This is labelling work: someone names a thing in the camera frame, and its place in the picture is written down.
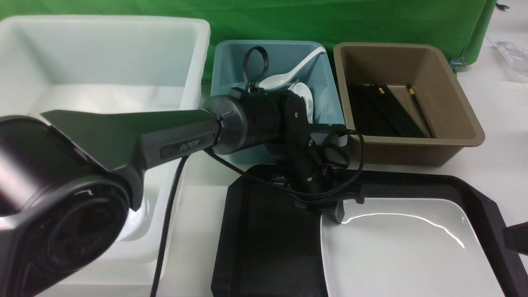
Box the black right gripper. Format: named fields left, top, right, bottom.
left=503, top=222, right=528, bottom=254

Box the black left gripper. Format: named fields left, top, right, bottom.
left=270, top=124, right=365, bottom=224

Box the large white square plate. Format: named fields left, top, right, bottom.
left=321, top=198, right=504, bottom=297

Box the white bowl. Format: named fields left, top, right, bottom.
left=116, top=197, right=149, bottom=241

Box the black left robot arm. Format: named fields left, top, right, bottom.
left=0, top=87, right=365, bottom=297

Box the black serving tray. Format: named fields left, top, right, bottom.
left=210, top=171, right=527, bottom=297

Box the black chopsticks pile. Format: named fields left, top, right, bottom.
left=347, top=83, right=434, bottom=138

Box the white spoon far right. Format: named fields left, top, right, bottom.
left=288, top=81, right=314, bottom=124

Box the brown plastic bin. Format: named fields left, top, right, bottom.
left=333, top=42, right=485, bottom=167

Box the white spoon leaning in bin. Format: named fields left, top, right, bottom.
left=257, top=47, right=326, bottom=90

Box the clear plastic bag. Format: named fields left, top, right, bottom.
left=490, top=40, right=528, bottom=85

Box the metal binder clip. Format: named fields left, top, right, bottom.
left=449, top=57, right=467, bottom=74

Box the green backdrop cloth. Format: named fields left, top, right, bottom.
left=0, top=0, right=496, bottom=80

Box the large white plastic bin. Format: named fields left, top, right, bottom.
left=0, top=15, right=211, bottom=286

